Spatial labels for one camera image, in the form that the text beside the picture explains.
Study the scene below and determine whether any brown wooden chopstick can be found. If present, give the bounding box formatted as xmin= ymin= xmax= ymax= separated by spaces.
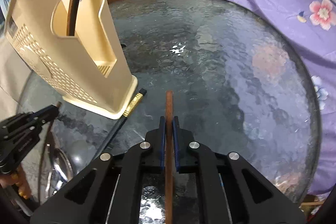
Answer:
xmin=165 ymin=90 xmax=174 ymax=224

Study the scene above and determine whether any black chopstick gold band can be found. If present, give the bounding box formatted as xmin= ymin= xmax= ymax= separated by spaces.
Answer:
xmin=92 ymin=88 xmax=147 ymax=160

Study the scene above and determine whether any large steel spoon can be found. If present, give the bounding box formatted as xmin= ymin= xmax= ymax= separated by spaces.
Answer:
xmin=45 ymin=148 xmax=74 ymax=198

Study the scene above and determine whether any beige plastic utensil holder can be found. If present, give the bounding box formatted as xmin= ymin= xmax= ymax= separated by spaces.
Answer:
xmin=5 ymin=0 xmax=138 ymax=119

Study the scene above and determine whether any left hand with gold nails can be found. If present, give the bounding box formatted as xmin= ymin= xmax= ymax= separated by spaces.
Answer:
xmin=0 ymin=164 xmax=31 ymax=200

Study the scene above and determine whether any round glass table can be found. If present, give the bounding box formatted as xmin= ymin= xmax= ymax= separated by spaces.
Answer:
xmin=31 ymin=0 xmax=321 ymax=223

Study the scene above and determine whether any purple floral cloth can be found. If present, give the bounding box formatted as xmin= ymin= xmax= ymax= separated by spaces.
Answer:
xmin=229 ymin=0 xmax=335 ymax=195

